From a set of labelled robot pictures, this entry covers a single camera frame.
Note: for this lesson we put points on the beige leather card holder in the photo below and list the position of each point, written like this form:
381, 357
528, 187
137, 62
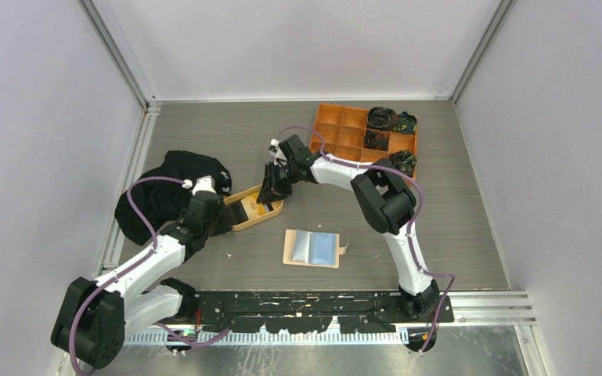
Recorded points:
313, 249

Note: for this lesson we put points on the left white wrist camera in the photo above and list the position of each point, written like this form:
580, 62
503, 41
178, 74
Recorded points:
204, 184

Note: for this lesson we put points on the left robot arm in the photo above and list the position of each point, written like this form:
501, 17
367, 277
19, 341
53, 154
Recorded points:
97, 316

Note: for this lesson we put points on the dark rolled tie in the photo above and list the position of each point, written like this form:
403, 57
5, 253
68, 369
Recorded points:
381, 118
376, 140

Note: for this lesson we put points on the orange credit card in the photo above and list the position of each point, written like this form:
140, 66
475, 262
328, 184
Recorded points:
252, 207

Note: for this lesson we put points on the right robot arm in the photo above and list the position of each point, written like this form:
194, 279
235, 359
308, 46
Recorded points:
387, 203

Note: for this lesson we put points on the green patterned rolled tie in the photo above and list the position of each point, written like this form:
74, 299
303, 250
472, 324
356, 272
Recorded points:
407, 123

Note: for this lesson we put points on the yellow oval tray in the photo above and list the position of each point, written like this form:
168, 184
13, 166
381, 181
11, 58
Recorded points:
244, 211

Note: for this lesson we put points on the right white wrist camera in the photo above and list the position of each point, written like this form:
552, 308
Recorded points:
276, 149

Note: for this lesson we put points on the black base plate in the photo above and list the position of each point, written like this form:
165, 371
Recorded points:
301, 312

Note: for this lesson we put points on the dark rolled tie top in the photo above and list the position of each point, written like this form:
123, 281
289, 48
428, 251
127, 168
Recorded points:
381, 118

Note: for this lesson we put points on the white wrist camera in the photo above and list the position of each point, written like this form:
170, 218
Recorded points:
204, 184
276, 149

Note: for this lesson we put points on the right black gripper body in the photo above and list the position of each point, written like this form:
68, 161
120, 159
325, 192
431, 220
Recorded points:
288, 175

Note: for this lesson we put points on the dark rolled tie middle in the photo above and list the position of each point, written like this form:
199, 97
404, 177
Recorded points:
376, 140

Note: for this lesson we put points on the black cloth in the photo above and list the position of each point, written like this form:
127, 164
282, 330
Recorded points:
162, 201

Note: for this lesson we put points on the orange compartment organizer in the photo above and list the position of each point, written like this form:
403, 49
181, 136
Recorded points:
341, 129

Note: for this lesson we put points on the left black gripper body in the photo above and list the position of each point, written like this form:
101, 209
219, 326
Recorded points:
221, 224

